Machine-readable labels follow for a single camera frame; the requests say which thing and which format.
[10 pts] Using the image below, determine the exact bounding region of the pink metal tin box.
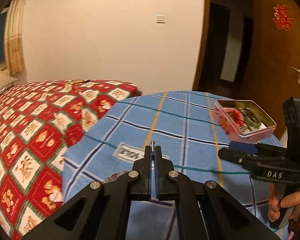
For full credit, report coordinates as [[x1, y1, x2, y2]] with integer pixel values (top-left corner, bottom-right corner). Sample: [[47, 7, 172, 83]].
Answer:
[[213, 100, 277, 144]]

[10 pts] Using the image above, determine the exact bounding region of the thin silver bangle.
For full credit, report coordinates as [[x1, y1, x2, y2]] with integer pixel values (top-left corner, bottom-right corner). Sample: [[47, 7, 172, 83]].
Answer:
[[104, 141, 156, 183]]

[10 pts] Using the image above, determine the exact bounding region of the pink bangle bracelet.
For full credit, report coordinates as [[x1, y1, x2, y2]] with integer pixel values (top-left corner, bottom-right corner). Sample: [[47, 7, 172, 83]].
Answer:
[[226, 107, 244, 128]]

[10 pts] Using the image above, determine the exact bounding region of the green jade bangle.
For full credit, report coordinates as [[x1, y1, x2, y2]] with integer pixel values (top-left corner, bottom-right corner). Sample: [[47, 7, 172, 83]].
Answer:
[[243, 111, 261, 128]]

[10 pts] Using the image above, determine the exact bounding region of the person's right hand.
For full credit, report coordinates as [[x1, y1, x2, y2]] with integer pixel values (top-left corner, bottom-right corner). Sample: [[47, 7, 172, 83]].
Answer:
[[268, 184, 300, 222]]

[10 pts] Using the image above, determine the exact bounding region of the blue plaid tablecloth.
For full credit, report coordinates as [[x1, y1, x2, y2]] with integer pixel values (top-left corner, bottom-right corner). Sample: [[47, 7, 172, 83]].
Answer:
[[62, 90, 290, 240]]

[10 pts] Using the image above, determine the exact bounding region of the brown wooden door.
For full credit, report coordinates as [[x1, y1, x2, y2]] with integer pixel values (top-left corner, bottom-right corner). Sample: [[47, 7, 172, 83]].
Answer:
[[241, 0, 300, 139]]

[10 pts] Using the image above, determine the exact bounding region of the red patterned bed quilt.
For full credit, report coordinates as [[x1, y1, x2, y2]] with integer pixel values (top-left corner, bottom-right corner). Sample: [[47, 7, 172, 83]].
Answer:
[[0, 80, 141, 239]]

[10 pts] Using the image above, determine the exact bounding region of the red double happiness sticker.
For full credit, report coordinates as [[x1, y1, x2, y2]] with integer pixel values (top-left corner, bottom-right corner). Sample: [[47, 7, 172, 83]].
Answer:
[[273, 5, 294, 31]]

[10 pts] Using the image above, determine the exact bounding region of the checked pillow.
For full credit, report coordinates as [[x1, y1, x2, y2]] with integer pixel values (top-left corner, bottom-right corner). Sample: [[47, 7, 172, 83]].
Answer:
[[0, 77, 18, 95]]

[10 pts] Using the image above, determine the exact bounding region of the beige window curtain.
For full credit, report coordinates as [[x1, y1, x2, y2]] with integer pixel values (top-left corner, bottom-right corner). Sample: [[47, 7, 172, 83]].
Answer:
[[4, 0, 25, 76]]

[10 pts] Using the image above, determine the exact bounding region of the white wall light switch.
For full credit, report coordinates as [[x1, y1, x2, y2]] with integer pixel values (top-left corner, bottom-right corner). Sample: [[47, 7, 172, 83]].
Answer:
[[156, 15, 165, 24]]

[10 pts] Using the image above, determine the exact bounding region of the brown door frame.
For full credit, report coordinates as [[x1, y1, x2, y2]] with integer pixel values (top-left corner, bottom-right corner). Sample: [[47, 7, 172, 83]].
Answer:
[[192, 0, 210, 90]]

